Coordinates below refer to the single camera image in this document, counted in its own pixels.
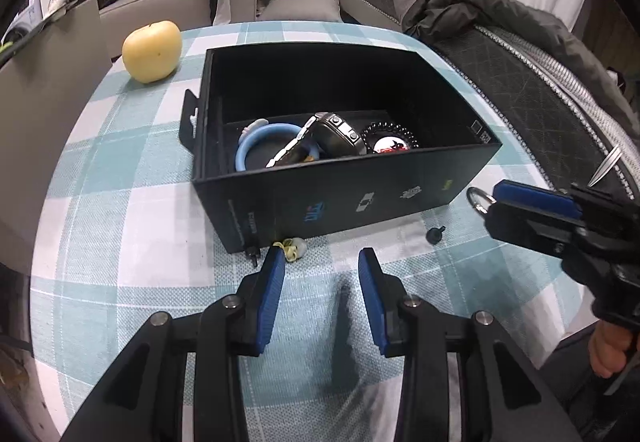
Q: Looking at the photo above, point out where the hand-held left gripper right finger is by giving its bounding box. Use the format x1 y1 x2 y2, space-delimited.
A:
357 247 583 442

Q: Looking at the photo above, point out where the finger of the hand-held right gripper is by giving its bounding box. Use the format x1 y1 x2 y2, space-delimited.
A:
492 180 583 223
485 202 583 268

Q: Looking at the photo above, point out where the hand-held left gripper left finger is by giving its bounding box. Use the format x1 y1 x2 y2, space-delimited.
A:
60 246 287 442

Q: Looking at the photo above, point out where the small white pink charm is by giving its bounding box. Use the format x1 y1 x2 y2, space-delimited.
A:
274 238 307 263

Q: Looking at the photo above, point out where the metal ring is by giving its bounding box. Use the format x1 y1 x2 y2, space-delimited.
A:
466 187 496 218

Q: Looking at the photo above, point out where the black cardboard box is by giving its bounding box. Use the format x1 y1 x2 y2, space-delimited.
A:
179 46 503 255

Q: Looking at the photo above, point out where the round white red badge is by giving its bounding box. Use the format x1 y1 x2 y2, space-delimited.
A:
360 121 418 154

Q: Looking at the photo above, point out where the light blue bead bracelet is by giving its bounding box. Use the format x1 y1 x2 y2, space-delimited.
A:
235 122 321 172

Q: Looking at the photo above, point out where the silver digital wristwatch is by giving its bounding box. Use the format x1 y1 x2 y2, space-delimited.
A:
266 112 366 169

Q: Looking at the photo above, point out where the person's right hand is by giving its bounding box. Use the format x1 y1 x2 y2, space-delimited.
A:
587 322 636 379

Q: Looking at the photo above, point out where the black quilted mattress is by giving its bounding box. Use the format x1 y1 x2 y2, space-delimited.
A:
432 24 640 203

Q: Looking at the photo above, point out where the dark grey jacket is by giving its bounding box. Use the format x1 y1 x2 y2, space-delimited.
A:
402 0 640 123

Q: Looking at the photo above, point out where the yellow apple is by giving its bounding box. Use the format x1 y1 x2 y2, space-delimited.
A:
122 20 183 84

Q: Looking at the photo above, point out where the grey side cabinet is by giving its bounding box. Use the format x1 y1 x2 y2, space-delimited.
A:
0 0 113 268

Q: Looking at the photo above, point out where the grey cushion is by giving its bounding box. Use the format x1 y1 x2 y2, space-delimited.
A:
260 0 343 23

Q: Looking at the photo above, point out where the white strap tag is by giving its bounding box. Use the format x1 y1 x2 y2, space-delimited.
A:
587 146 622 188

